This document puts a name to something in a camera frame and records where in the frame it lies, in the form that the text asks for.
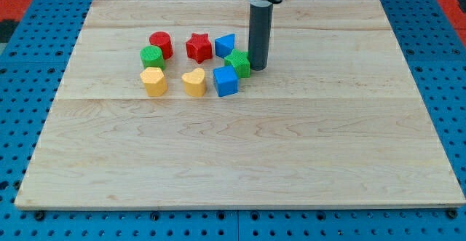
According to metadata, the green star block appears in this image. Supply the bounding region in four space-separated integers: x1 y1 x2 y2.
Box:
224 49 250 79

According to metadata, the blue triangle block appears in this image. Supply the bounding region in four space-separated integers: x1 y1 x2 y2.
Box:
215 33 235 58

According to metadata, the red star block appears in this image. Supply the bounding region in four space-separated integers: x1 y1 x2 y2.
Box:
186 33 213 64

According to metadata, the blue cube block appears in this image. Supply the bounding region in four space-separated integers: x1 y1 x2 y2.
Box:
213 66 239 97

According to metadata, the yellow heart block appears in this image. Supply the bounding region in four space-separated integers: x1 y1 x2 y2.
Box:
181 68 207 97

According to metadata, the yellow pentagon block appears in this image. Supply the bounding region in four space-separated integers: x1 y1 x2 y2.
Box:
140 67 168 97

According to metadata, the green cylinder block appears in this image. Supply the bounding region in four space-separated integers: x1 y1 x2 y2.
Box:
140 45 165 70

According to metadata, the red cylinder block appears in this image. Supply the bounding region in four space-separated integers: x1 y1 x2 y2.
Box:
149 31 173 60

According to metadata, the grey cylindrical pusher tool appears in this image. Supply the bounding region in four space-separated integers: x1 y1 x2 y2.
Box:
248 4 273 71

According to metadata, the light wooden board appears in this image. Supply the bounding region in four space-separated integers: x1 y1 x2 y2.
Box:
15 0 465 211

